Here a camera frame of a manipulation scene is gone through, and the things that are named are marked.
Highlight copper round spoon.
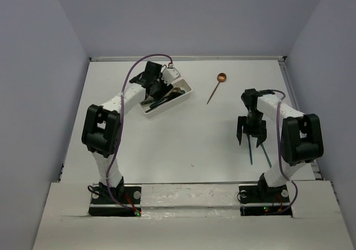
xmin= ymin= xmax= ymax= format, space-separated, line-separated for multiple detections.
xmin=206 ymin=73 xmax=227 ymax=104

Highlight teal plastic knife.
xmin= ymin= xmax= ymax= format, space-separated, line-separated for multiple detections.
xmin=260 ymin=143 xmax=272 ymax=168
xmin=246 ymin=134 xmax=253 ymax=166

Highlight black measuring spoon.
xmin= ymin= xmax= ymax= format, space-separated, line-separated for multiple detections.
xmin=146 ymin=92 xmax=181 ymax=113

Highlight silver spoon teal handle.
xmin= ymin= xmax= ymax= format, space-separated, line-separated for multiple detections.
xmin=141 ymin=91 xmax=181 ymax=108

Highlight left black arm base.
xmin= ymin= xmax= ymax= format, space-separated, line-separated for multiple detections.
xmin=87 ymin=183 xmax=142 ymax=217

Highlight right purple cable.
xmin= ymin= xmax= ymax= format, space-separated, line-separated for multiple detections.
xmin=271 ymin=89 xmax=300 ymax=213

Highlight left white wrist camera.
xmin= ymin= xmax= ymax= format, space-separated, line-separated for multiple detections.
xmin=162 ymin=68 xmax=176 ymax=84

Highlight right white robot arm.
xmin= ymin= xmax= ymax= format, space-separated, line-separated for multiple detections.
xmin=236 ymin=89 xmax=324 ymax=203

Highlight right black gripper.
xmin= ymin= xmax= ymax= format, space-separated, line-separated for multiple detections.
xmin=237 ymin=109 xmax=268 ymax=147

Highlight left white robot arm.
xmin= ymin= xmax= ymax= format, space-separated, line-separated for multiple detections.
xmin=81 ymin=61 xmax=173 ymax=203

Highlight white front utensil tray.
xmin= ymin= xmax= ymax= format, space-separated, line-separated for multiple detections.
xmin=139 ymin=78 xmax=192 ymax=118

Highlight gold spoon teal handle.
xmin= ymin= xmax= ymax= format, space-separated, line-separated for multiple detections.
xmin=170 ymin=87 xmax=181 ymax=93

